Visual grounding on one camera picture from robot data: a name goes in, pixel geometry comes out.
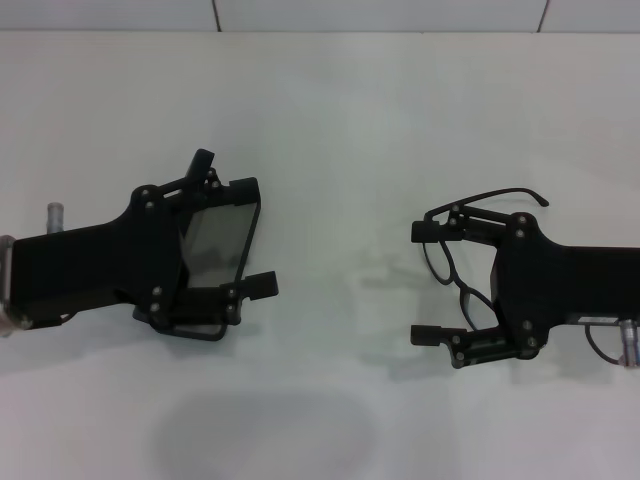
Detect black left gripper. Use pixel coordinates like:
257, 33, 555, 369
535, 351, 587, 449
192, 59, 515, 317
9, 183, 192, 332

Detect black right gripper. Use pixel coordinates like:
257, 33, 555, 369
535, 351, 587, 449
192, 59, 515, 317
409, 203, 640, 371

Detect black glasses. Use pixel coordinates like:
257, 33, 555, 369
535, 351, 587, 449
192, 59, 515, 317
421, 186, 550, 334

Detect black glasses case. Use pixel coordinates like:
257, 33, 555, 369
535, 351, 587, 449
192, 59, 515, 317
132, 148, 263, 343

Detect silver cable connector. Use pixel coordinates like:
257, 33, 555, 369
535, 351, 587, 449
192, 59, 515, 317
618, 319, 640, 370
46, 201, 67, 235

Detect thin black cable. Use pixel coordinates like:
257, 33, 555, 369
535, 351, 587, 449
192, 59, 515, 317
582, 323, 626, 363

